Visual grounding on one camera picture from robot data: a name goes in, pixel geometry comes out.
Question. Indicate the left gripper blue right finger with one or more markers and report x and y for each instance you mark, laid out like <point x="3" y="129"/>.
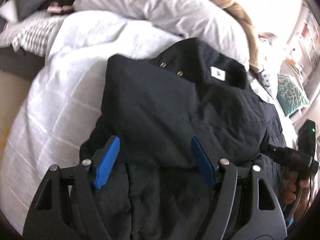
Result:
<point x="209" y="172"/>

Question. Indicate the tan fleece blanket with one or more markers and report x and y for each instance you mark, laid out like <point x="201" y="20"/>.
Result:
<point x="242" y="17"/>

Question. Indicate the green coral pattern cushion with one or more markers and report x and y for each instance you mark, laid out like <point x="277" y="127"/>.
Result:
<point x="290" y="95"/>

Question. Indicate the grey plaid sheet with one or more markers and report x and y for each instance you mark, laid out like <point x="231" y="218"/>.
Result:
<point x="32" y="34"/>

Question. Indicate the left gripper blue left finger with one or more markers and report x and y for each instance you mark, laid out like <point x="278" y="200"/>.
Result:
<point x="104" y="159"/>

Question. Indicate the light grey checked duvet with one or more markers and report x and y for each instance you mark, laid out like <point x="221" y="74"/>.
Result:
<point x="63" y="103"/>

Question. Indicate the person's right hand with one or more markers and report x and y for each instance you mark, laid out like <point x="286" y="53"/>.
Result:
<point x="287" y="195"/>

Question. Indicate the dark grey bed base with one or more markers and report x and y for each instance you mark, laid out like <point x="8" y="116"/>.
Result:
<point x="21" y="63"/>

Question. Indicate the white patterned pillow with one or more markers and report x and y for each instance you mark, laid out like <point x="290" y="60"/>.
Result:
<point x="268" y="79"/>

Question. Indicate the black quilted coat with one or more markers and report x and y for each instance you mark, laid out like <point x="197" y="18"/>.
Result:
<point x="156" y="107"/>

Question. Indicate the bookshelf with books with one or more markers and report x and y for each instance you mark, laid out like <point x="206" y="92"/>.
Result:
<point x="303" y="44"/>

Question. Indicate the large grey pillow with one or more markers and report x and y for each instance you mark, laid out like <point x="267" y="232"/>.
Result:
<point x="186" y="18"/>

